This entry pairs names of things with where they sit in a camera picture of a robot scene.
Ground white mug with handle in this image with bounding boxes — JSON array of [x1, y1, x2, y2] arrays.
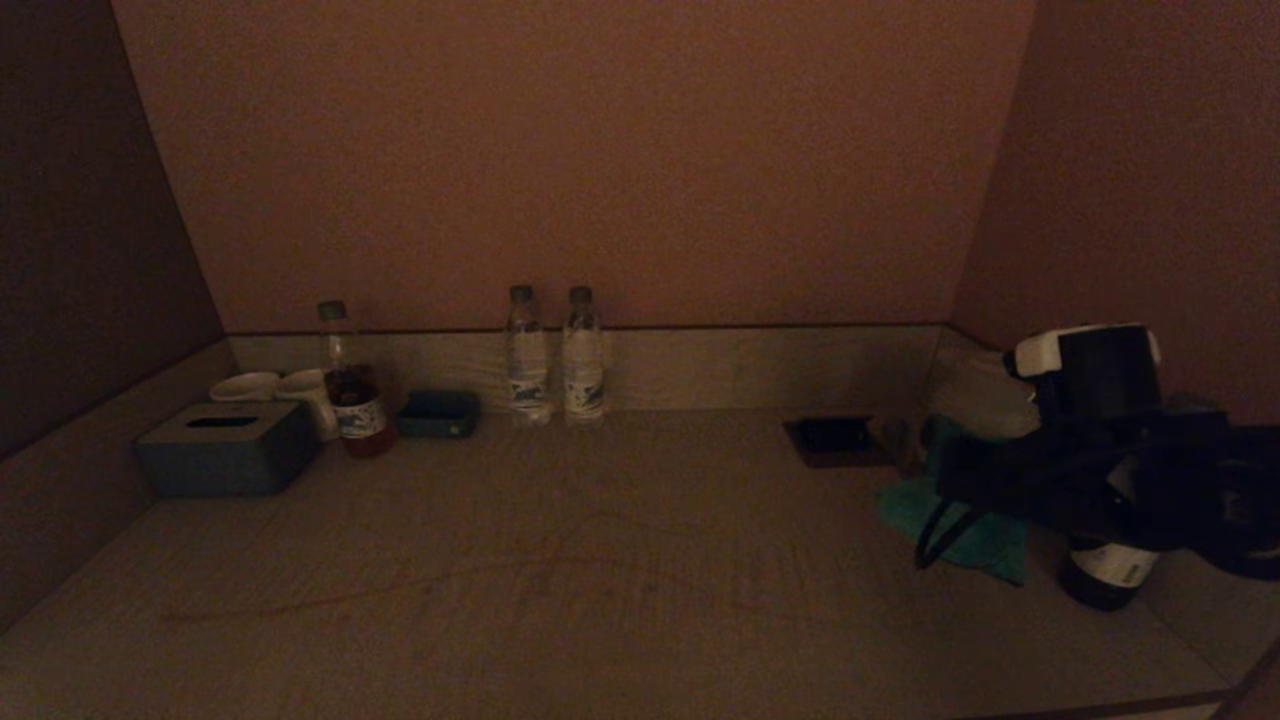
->
[[277, 369, 343, 441]]

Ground dark drink bottle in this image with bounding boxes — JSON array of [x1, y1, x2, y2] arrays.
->
[[1058, 460, 1163, 612]]

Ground white electric kettle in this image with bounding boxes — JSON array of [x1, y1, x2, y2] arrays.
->
[[922, 335, 1041, 446]]

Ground amber tea bottle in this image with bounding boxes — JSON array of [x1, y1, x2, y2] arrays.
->
[[318, 300, 394, 459]]

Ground black socket panel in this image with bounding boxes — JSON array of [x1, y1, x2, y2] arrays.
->
[[781, 416, 891, 469]]

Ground white cup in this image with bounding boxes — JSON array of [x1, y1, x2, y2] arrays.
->
[[210, 371, 282, 404]]

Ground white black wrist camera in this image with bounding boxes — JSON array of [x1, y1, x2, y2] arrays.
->
[[1005, 323, 1164, 421]]

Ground green cloth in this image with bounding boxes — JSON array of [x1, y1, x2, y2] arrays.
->
[[878, 414, 1031, 587]]

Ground small teal tray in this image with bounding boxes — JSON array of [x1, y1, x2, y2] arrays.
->
[[397, 389, 480, 439]]

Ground blue-grey tissue box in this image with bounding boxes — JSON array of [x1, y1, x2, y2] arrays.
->
[[135, 401, 321, 498]]

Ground clear water bottle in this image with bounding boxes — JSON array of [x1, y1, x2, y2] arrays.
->
[[561, 286, 607, 426], [504, 285, 552, 426]]

